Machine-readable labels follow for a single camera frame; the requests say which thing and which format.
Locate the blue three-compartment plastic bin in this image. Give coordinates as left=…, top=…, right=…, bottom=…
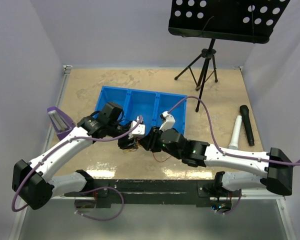
left=95, top=86, right=186, bottom=133

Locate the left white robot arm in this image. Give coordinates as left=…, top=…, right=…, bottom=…
left=11, top=102, right=143, bottom=212

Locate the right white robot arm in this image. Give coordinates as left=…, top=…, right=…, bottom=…
left=139, top=127, right=293, bottom=197

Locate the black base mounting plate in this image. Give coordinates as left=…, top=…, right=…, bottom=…
left=65, top=179, right=240, bottom=208

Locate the purple metronome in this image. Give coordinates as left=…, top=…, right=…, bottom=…
left=47, top=106, right=76, bottom=141

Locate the white microphone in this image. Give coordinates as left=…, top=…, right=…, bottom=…
left=228, top=115, right=242, bottom=150

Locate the black microphone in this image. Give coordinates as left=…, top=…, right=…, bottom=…
left=239, top=105, right=255, bottom=147

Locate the black music stand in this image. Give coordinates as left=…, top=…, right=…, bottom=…
left=167, top=0, right=292, bottom=113

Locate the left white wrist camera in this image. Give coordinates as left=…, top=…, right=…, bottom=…
left=128, top=121, right=146, bottom=139

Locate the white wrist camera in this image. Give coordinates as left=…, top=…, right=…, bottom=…
left=159, top=111, right=176, bottom=132
left=128, top=121, right=146, bottom=139

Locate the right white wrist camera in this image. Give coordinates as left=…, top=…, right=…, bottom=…
left=159, top=111, right=176, bottom=132

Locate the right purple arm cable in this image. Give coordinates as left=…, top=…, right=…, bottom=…
left=167, top=96, right=300, bottom=167

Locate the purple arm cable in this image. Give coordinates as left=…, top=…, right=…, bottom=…
left=167, top=96, right=300, bottom=167
left=11, top=114, right=144, bottom=213

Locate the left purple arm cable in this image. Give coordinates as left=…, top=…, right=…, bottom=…
left=11, top=114, right=144, bottom=213

